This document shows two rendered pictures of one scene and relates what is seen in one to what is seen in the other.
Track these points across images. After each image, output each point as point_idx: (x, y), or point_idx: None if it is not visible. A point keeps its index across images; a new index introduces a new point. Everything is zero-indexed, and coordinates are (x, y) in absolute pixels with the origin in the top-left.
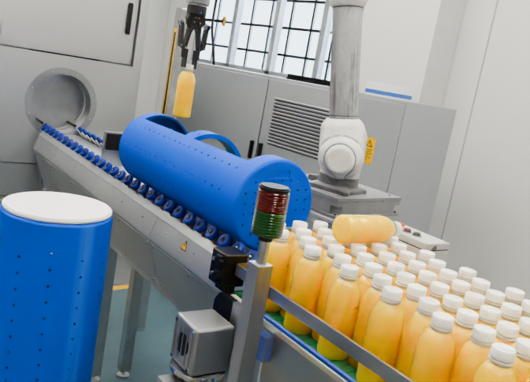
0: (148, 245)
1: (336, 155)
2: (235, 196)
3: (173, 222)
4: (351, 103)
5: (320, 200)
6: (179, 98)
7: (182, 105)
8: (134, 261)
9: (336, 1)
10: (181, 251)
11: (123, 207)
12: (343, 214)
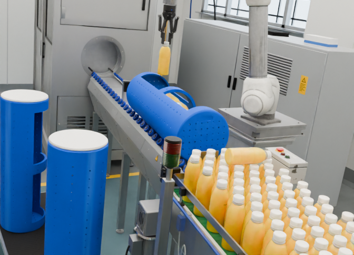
0: (140, 155)
1: (249, 102)
2: (177, 132)
3: (152, 143)
4: (261, 68)
5: (246, 127)
6: (160, 63)
7: (162, 67)
8: (137, 163)
9: (249, 3)
10: (155, 161)
11: (129, 130)
12: (261, 137)
